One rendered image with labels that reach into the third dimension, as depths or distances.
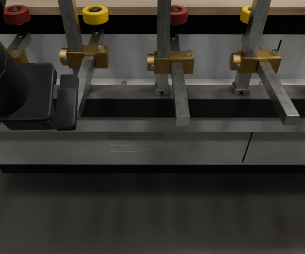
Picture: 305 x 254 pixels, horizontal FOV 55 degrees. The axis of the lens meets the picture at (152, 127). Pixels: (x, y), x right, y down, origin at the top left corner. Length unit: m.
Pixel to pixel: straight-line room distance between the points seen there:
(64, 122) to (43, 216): 1.24
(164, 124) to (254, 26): 0.43
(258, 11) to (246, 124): 0.41
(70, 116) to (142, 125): 0.73
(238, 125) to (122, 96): 0.43
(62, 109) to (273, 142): 1.27
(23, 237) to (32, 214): 0.11
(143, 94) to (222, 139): 0.59
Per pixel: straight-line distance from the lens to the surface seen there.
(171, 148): 1.42
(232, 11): 1.06
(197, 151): 1.45
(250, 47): 0.89
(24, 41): 1.08
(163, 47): 0.85
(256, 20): 0.86
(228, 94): 0.97
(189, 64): 0.88
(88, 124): 1.06
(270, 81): 0.83
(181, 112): 0.68
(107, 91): 0.96
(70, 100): 0.33
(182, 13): 0.96
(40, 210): 1.57
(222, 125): 1.07
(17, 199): 1.65
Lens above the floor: 1.25
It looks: 42 degrees down
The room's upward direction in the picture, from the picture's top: straight up
